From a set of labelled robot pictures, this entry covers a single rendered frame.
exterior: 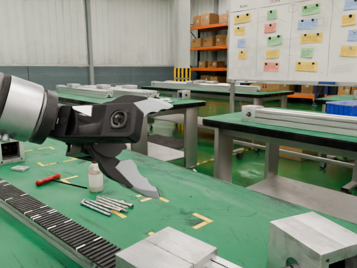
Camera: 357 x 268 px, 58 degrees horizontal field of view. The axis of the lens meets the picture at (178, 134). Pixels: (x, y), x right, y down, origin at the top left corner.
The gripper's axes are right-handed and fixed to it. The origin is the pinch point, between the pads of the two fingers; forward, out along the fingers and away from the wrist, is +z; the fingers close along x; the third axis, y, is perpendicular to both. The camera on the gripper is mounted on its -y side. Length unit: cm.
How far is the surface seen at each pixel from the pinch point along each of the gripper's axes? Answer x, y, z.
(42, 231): 16.0, 28.2, -8.3
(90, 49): -544, 1022, 308
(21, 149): -6, 82, -6
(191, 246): 13.6, -6.7, 0.9
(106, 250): 16.7, 9.9, -2.8
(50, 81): -393, 1059, 213
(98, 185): 4.3, 40.7, 7.1
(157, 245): 14.1, -3.7, -2.5
